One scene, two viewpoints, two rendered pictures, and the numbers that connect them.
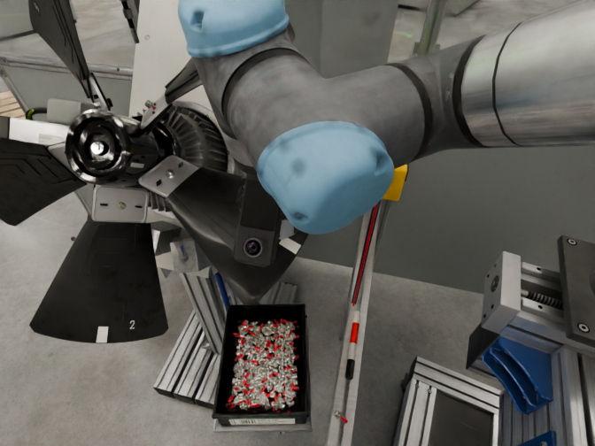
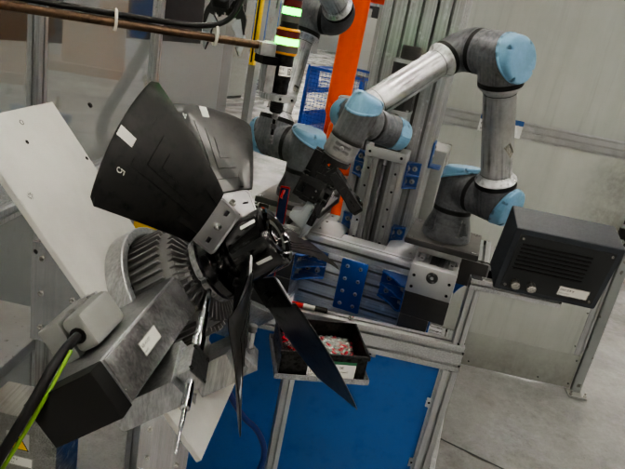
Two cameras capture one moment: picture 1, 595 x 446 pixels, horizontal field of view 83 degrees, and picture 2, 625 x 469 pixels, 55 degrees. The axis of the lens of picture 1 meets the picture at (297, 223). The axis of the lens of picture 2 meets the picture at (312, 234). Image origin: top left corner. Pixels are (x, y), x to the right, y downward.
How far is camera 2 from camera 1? 1.48 m
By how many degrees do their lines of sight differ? 83
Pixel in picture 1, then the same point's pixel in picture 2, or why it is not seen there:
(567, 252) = (270, 198)
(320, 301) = not seen: outside the picture
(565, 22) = (388, 88)
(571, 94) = (396, 100)
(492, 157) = not seen: hidden behind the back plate
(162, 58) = (59, 211)
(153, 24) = (23, 178)
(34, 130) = (132, 346)
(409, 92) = not seen: hidden behind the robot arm
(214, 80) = (379, 120)
